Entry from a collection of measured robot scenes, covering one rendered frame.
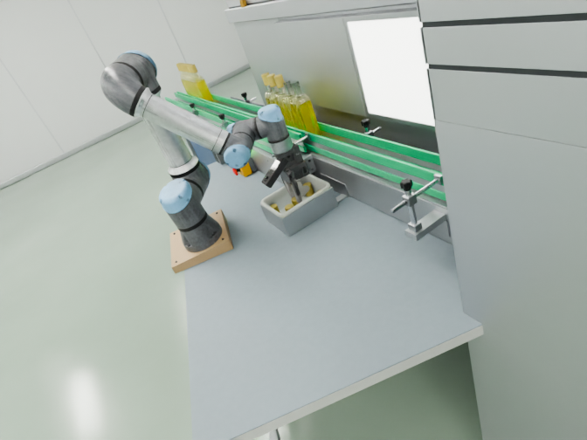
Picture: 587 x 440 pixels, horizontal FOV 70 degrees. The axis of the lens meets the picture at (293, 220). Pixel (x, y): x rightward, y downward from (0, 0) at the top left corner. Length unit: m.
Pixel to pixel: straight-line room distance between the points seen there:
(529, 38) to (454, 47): 0.12
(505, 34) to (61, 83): 6.97
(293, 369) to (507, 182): 0.64
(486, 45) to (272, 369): 0.82
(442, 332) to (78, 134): 6.84
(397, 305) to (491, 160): 0.51
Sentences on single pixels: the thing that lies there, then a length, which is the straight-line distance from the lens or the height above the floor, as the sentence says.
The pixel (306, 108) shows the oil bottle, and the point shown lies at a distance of 1.64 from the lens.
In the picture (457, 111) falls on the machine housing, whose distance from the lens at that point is 0.74.
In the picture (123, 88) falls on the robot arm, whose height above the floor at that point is 1.38.
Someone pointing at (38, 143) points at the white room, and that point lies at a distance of 7.44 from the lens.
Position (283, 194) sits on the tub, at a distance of 1.58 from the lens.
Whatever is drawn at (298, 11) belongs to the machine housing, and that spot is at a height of 1.35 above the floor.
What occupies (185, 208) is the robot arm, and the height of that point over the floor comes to 0.96.
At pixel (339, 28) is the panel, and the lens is 1.51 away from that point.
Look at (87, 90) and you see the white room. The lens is 7.37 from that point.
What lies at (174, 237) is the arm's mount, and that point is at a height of 0.79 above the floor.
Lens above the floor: 1.56
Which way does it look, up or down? 32 degrees down
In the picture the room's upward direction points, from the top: 22 degrees counter-clockwise
